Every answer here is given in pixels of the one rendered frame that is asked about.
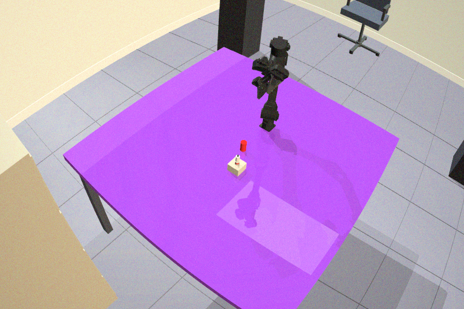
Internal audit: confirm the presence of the red marker cap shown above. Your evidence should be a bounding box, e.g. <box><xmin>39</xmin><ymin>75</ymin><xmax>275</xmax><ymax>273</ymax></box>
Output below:
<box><xmin>240</xmin><ymin>140</ymin><xmax>247</xmax><ymax>152</ymax></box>

